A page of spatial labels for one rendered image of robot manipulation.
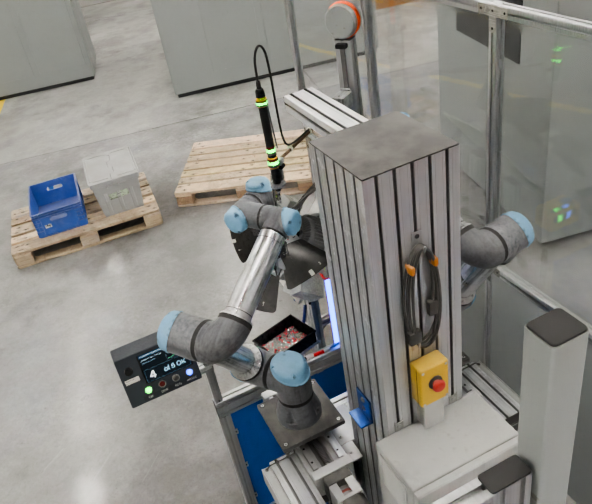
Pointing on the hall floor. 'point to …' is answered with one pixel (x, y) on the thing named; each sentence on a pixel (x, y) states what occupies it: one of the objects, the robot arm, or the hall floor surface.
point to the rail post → (237, 459)
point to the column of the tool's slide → (351, 72)
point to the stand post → (315, 322)
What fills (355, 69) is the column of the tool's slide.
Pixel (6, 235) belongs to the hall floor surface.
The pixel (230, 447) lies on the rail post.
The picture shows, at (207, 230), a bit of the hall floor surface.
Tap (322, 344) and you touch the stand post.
